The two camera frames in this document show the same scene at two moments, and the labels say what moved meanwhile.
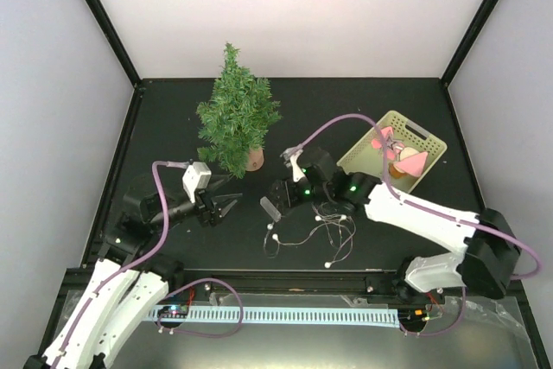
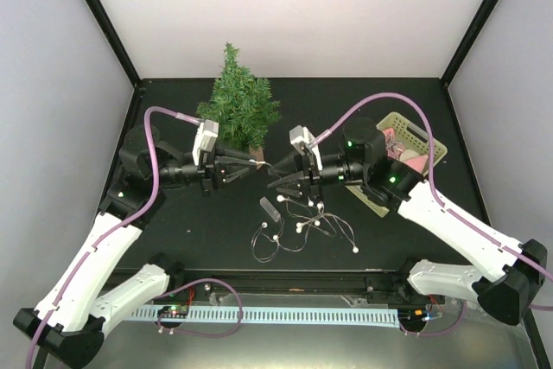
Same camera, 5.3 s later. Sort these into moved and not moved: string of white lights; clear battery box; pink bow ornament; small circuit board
Moved: string of white lights
Not moved: clear battery box; pink bow ornament; small circuit board
